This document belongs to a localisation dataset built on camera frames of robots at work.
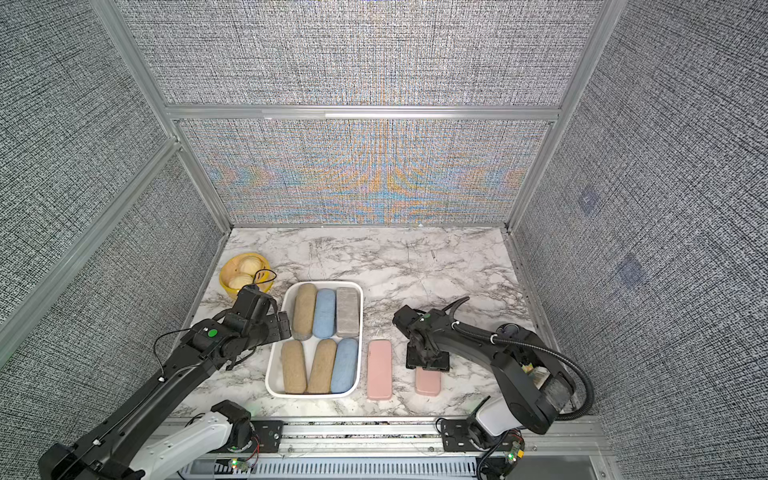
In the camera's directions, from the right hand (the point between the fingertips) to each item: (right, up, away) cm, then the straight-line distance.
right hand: (422, 358), depth 85 cm
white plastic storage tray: (-41, -1, -4) cm, 41 cm away
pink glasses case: (-12, -2, -4) cm, 13 cm away
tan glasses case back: (-28, -2, -3) cm, 28 cm away
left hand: (-38, +11, -7) cm, 40 cm away
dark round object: (+25, +8, 0) cm, 26 cm away
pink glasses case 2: (+1, -4, -6) cm, 7 cm away
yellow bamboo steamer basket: (-51, +22, +14) cm, 57 cm away
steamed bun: (-58, +21, +12) cm, 63 cm away
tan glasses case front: (-35, +13, +4) cm, 37 cm away
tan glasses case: (-35, -4, -5) cm, 35 cm away
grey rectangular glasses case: (-21, +12, +3) cm, 25 cm away
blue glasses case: (-28, +12, +3) cm, 31 cm away
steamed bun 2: (-57, +26, +17) cm, 65 cm away
